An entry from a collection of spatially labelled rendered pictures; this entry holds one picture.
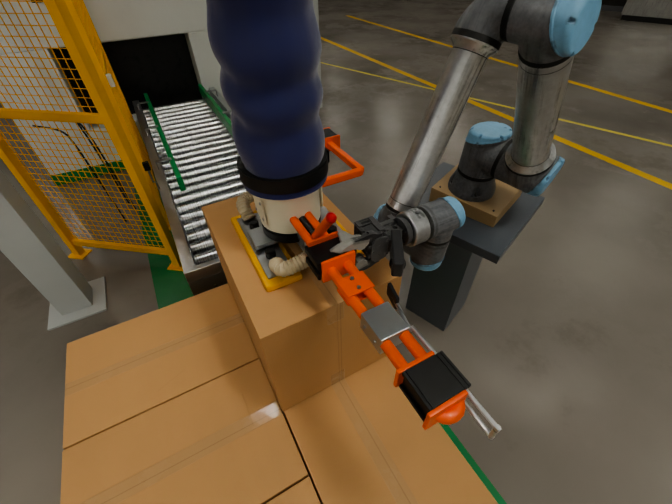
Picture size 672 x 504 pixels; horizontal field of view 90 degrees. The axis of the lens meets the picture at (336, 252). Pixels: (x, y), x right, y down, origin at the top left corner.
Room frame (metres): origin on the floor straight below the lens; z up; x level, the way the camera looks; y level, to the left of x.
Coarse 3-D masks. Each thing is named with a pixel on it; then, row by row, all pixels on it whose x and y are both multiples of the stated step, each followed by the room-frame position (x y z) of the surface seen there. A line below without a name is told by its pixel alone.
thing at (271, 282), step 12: (240, 216) 0.86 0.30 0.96; (240, 228) 0.80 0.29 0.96; (252, 228) 0.78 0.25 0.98; (252, 252) 0.69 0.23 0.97; (264, 252) 0.69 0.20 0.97; (276, 252) 0.68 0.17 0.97; (264, 264) 0.64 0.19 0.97; (264, 276) 0.60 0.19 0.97; (276, 276) 0.60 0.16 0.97; (288, 276) 0.60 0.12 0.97; (300, 276) 0.60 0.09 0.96; (276, 288) 0.57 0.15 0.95
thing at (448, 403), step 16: (432, 352) 0.29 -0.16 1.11; (400, 368) 0.26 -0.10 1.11; (416, 368) 0.26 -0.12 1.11; (432, 368) 0.26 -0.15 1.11; (400, 384) 0.26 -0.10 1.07; (416, 384) 0.24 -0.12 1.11; (432, 384) 0.24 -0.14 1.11; (448, 384) 0.24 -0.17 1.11; (416, 400) 0.23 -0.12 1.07; (432, 400) 0.21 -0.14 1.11; (448, 400) 0.21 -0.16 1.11; (464, 400) 0.22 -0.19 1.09; (432, 416) 0.19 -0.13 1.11
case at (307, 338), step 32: (224, 224) 0.85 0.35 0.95; (352, 224) 0.83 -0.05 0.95; (224, 256) 0.70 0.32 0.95; (256, 288) 0.57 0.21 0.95; (288, 288) 0.57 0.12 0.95; (320, 288) 0.57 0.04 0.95; (384, 288) 0.58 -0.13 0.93; (256, 320) 0.47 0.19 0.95; (288, 320) 0.47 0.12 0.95; (320, 320) 0.49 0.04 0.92; (352, 320) 0.54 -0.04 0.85; (288, 352) 0.45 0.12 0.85; (320, 352) 0.49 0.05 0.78; (352, 352) 0.54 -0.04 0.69; (288, 384) 0.44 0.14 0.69; (320, 384) 0.48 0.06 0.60
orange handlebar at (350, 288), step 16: (352, 160) 0.98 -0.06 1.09; (336, 176) 0.89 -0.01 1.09; (352, 176) 0.91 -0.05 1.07; (304, 240) 0.61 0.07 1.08; (336, 272) 0.49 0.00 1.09; (352, 272) 0.49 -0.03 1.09; (352, 288) 0.44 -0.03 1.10; (368, 288) 0.44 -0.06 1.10; (352, 304) 0.41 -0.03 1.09; (400, 336) 0.34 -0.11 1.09; (384, 352) 0.31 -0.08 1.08; (416, 352) 0.30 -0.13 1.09; (448, 416) 0.19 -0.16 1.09
